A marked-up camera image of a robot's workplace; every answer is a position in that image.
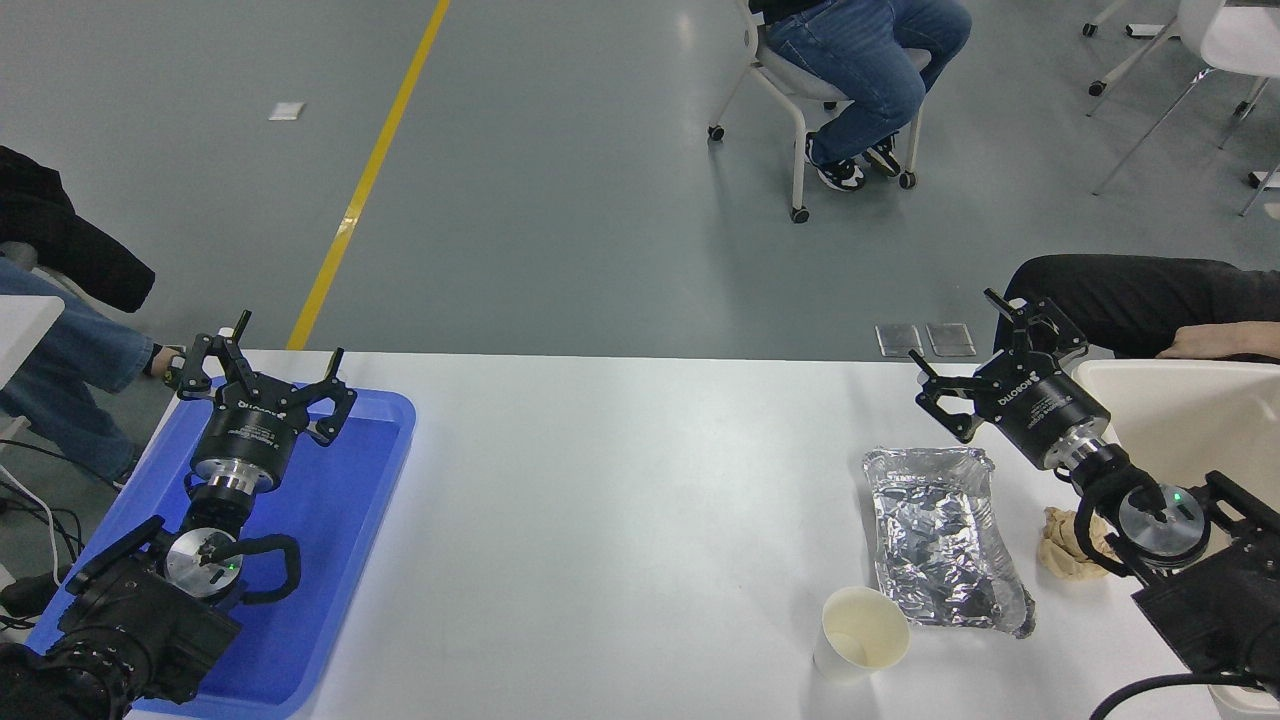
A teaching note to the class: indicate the white paper cup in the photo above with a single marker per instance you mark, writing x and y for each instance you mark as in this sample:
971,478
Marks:
865,630

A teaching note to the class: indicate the white rolling chair base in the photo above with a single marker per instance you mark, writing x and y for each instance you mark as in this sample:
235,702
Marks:
1097,88

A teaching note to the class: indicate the white chair with casters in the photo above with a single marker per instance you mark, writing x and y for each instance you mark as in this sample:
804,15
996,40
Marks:
797,150

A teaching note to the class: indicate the blue plastic tray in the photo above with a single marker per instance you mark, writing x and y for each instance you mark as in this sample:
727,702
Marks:
330,520

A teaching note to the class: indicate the crumpled tan paper ball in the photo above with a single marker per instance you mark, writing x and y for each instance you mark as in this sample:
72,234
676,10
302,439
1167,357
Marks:
1058,552

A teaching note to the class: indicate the crumpled foil tray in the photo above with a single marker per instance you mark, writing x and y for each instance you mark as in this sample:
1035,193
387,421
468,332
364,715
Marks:
940,540

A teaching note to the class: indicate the large pale bin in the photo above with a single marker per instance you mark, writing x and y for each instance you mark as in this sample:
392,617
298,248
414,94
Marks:
1190,420

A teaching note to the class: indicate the white side table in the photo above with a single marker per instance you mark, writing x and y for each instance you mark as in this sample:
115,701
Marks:
25,330

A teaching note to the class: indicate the person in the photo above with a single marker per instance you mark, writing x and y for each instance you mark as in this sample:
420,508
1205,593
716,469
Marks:
860,60
1120,300
60,340

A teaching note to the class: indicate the metal floor plate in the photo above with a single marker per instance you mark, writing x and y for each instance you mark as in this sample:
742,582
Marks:
950,339
898,340

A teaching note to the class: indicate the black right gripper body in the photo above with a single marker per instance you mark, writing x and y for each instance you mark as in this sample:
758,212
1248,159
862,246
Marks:
1045,410

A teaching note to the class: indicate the person's hand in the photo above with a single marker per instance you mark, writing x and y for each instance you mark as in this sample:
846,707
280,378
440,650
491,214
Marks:
1230,340

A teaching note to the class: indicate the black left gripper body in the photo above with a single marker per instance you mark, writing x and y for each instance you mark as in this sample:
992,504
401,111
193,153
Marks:
248,430

